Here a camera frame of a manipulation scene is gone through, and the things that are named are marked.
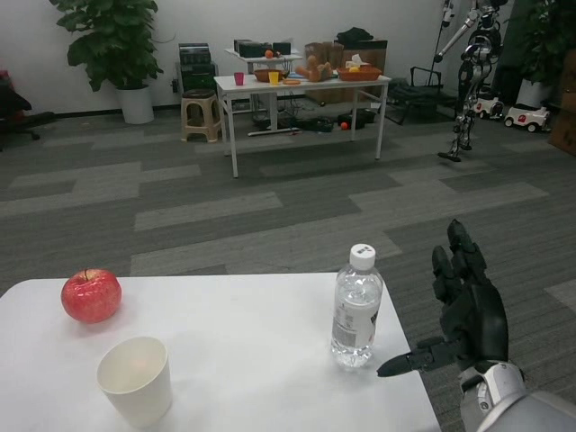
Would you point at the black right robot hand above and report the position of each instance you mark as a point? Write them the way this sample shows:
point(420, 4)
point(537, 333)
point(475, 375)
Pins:
point(481, 319)

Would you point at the clear plastic water bottle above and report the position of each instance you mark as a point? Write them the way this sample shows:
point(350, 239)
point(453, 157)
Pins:
point(355, 310)

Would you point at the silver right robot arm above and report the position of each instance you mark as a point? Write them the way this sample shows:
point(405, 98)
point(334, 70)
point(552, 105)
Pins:
point(508, 400)

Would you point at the white toy car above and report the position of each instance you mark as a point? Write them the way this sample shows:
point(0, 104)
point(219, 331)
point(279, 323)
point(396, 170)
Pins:
point(490, 105)
point(526, 118)

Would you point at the silver humanoid robot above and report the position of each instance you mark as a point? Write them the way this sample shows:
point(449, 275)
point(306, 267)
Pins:
point(472, 81)

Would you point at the orange rectangular basket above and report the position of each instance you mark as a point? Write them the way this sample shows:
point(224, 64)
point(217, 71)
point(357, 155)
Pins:
point(360, 75)

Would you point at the tall green potted plant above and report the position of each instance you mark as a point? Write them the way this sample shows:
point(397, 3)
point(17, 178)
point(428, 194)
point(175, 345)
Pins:
point(540, 45)

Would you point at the white tissue box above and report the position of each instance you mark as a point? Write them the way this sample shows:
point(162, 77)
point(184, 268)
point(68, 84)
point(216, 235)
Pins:
point(360, 62)

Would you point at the large brown cardboard box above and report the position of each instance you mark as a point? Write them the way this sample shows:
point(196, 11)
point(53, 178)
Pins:
point(371, 54)

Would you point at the white metal-legged table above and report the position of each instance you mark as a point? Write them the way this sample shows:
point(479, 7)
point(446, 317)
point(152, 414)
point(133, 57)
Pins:
point(315, 83)

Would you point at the orange plush toy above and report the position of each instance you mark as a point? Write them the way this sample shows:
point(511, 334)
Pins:
point(315, 71)

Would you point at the small brown cardboard box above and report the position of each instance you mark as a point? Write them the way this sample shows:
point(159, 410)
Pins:
point(321, 54)

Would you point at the black clothing pile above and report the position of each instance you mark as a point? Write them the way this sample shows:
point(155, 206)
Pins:
point(353, 35)

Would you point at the yellow plastic cup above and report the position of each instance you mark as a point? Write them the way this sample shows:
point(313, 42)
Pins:
point(274, 78)

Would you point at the brown round bowl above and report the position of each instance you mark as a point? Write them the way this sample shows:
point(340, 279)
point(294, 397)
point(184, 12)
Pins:
point(261, 75)

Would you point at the small black box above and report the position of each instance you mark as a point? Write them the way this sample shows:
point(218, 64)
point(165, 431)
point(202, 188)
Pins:
point(282, 48)

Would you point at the pink plastic cup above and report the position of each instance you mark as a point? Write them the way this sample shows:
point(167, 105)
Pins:
point(239, 79)

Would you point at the white paper cup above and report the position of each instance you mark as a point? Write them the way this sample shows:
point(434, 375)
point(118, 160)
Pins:
point(139, 396)

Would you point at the large black box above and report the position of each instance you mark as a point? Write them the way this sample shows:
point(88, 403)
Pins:
point(249, 48)

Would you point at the beige plastic stool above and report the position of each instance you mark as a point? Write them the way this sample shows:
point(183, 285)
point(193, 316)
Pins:
point(200, 95)

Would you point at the black equipment case stack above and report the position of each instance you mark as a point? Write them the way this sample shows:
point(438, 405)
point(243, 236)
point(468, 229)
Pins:
point(195, 65)

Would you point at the red apple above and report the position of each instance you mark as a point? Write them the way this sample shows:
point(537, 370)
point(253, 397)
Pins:
point(91, 297)

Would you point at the green plant in white pot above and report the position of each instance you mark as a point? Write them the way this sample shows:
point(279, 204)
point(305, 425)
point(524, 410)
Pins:
point(112, 40)

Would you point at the black office chair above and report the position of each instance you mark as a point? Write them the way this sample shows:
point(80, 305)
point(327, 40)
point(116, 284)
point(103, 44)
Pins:
point(13, 112)

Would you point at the black folding metal frame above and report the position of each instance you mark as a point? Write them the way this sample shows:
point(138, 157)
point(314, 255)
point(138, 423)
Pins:
point(423, 96)

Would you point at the white pedestal table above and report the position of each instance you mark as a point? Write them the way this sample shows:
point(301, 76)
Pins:
point(252, 59)

